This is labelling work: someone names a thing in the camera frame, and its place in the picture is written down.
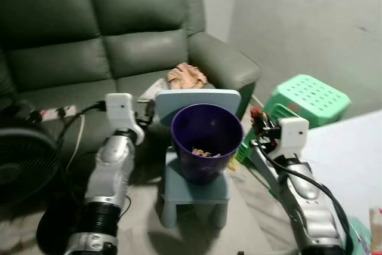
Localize dark green leather sofa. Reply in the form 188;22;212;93
0;0;262;148

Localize crumpled pink beige cloth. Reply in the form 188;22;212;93
167;63;208;89

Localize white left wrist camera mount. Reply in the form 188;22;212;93
105;93;146;146

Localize green plastic stool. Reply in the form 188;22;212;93
236;74;352;166

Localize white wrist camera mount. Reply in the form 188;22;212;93
276;117;310;159
105;93;146;146

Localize trash pieces inside bin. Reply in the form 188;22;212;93
191;146;222;159

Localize teal plastic bag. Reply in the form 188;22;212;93
346;216;374;255

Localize brown cardboard piece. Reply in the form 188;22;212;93
369;207;382;255

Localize black floor fan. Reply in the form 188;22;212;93
0;112;81;254

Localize white paper sheet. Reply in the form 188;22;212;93
138;79;174;104

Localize small light blue chair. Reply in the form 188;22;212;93
154;89;242;230

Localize white power strip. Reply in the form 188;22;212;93
30;105;81;120

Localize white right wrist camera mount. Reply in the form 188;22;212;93
276;117;310;159

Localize purple plastic rubbish bin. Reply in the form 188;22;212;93
171;104;244;185

